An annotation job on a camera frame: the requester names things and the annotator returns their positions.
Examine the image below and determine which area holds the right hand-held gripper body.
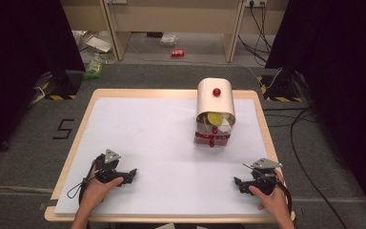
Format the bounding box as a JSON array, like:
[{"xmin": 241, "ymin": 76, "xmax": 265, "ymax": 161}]
[{"xmin": 248, "ymin": 157, "xmax": 283, "ymax": 196}]

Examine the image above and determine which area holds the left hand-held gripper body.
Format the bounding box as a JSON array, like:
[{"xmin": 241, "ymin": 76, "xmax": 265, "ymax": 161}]
[{"xmin": 93, "ymin": 148, "xmax": 132, "ymax": 186}]

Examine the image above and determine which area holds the white cabinet with red knobs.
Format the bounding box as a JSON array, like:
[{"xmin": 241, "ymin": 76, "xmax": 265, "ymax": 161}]
[{"xmin": 193, "ymin": 77, "xmax": 237, "ymax": 149}]

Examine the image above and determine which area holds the person's right hand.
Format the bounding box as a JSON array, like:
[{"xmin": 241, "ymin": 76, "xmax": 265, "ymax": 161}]
[{"xmin": 248, "ymin": 168, "xmax": 293, "ymax": 221}]

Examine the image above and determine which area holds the person's left hand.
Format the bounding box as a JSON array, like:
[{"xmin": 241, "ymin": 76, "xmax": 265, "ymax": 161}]
[{"xmin": 79, "ymin": 176, "xmax": 125, "ymax": 214}]

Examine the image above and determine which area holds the white foam board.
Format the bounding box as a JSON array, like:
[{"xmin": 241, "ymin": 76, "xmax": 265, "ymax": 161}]
[{"xmin": 53, "ymin": 96, "xmax": 270, "ymax": 218}]

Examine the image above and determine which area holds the light wooden table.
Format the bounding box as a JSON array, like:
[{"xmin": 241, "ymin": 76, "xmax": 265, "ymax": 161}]
[{"xmin": 44, "ymin": 88, "xmax": 297, "ymax": 224}]

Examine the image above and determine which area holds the white toy plate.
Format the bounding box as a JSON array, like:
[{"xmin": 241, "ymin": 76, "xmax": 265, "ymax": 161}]
[{"xmin": 217, "ymin": 118, "xmax": 234, "ymax": 134}]

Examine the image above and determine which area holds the yellow-green toy plate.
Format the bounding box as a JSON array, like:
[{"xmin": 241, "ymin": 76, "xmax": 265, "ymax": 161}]
[{"xmin": 206, "ymin": 112, "xmax": 224, "ymax": 127}]

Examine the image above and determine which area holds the stand base with striped tape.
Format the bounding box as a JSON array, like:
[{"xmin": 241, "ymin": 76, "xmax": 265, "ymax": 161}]
[
  {"xmin": 256, "ymin": 68, "xmax": 303, "ymax": 103},
  {"xmin": 39, "ymin": 70, "xmax": 85, "ymax": 101}
]

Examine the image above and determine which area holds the green packet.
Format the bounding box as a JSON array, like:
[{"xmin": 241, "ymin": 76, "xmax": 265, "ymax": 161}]
[{"xmin": 82, "ymin": 59, "xmax": 105, "ymax": 80}]

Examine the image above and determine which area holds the black curtain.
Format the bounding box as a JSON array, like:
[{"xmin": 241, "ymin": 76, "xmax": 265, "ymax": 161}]
[
  {"xmin": 0, "ymin": 0, "xmax": 86, "ymax": 166},
  {"xmin": 264, "ymin": 0, "xmax": 366, "ymax": 220}
]

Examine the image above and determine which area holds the crumpled clear plastic sheet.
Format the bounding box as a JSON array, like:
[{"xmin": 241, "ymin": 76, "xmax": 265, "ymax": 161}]
[{"xmin": 71, "ymin": 30, "xmax": 114, "ymax": 54}]

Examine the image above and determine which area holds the white plastic bag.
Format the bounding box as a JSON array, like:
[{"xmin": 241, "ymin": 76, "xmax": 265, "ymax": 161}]
[{"xmin": 158, "ymin": 33, "xmax": 179, "ymax": 49}]

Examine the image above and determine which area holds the beige wooden desk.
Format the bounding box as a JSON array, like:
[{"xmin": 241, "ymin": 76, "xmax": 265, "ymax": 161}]
[{"xmin": 59, "ymin": 0, "xmax": 290, "ymax": 64}]

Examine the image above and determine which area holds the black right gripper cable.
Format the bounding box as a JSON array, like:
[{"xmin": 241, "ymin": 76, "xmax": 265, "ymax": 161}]
[{"xmin": 274, "ymin": 174, "xmax": 294, "ymax": 215}]

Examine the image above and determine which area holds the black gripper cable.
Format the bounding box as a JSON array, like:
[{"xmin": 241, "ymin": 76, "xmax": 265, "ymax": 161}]
[
  {"xmin": 274, "ymin": 174, "xmax": 294, "ymax": 215},
  {"xmin": 66, "ymin": 161, "xmax": 98, "ymax": 205}
]

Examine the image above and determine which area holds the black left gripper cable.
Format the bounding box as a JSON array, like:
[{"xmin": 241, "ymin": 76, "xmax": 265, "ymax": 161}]
[{"xmin": 66, "ymin": 161, "xmax": 98, "ymax": 205}]

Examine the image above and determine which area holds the black floor cable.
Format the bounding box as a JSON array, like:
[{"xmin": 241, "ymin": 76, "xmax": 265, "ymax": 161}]
[{"xmin": 262, "ymin": 106, "xmax": 351, "ymax": 229}]

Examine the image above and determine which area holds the white floor cable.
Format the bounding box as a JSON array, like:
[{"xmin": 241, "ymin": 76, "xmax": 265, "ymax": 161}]
[{"xmin": 129, "ymin": 41, "xmax": 283, "ymax": 90}]

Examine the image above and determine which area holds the bundle of black wall cables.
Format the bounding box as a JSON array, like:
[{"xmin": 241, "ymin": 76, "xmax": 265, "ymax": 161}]
[{"xmin": 236, "ymin": 3, "xmax": 273, "ymax": 65}]

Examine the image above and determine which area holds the white wall socket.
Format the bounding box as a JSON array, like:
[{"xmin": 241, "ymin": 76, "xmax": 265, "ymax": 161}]
[{"xmin": 244, "ymin": 0, "xmax": 268, "ymax": 8}]

